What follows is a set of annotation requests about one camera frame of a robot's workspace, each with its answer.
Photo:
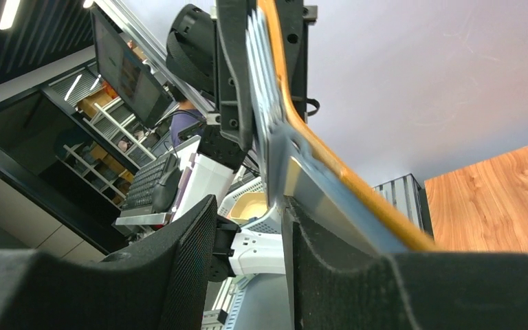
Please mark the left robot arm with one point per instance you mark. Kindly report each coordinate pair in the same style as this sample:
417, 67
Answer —
198, 248

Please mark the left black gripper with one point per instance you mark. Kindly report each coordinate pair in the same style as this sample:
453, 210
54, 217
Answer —
191, 45

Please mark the black keyboard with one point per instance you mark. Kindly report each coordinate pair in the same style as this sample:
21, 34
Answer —
154, 187

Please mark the computer monitor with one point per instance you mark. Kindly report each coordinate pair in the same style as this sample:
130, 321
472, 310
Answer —
124, 71

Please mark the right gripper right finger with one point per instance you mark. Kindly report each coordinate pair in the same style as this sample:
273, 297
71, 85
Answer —
336, 286

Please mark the white plastic basket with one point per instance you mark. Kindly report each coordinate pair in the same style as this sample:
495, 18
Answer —
247, 206

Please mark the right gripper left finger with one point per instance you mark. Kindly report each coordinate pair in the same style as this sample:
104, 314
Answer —
157, 283

